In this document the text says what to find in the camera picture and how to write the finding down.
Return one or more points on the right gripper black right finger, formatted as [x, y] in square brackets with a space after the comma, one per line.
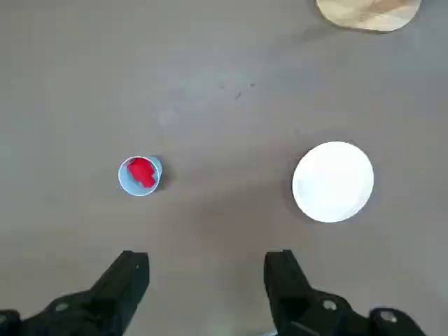
[294, 301]

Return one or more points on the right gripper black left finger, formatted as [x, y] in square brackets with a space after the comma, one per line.
[105, 301]

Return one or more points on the blue plastic cup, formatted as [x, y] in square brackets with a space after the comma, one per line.
[131, 187]

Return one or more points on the red block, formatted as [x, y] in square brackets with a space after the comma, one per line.
[141, 171]

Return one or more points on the pink plate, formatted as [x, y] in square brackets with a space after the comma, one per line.
[332, 182]

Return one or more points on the wooden cup rack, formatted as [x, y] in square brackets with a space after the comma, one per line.
[367, 14]

